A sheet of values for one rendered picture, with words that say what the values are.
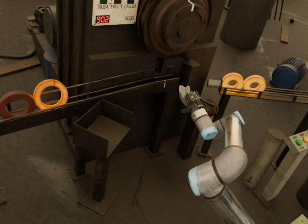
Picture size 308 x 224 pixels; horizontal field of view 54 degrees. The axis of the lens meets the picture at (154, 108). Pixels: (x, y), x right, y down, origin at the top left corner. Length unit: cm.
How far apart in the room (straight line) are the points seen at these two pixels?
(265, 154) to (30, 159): 168
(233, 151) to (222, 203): 23
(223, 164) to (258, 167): 111
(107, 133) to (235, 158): 73
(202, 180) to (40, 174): 130
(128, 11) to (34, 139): 128
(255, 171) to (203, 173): 114
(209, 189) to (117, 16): 104
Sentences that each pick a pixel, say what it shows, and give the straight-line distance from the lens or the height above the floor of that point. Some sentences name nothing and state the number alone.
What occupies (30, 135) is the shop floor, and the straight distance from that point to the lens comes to 256.
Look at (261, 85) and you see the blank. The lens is 226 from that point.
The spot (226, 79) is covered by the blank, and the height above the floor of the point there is 73.
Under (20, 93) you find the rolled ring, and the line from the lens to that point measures 170.
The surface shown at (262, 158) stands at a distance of 233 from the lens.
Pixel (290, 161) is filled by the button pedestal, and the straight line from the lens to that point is 225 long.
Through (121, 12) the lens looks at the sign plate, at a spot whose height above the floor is 113.
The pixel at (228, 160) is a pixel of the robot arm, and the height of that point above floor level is 89.
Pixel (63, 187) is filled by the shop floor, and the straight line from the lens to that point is 221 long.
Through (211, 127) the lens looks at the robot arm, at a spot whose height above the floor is 71.
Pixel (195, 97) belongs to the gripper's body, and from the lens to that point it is 181.
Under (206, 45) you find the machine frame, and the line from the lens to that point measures 224.
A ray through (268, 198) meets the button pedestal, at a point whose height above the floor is 4.
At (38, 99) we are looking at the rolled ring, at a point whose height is 69.
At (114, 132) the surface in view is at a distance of 170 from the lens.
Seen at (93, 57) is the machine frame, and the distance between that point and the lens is 181.
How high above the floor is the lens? 175
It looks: 37 degrees down
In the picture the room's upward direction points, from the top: 13 degrees clockwise
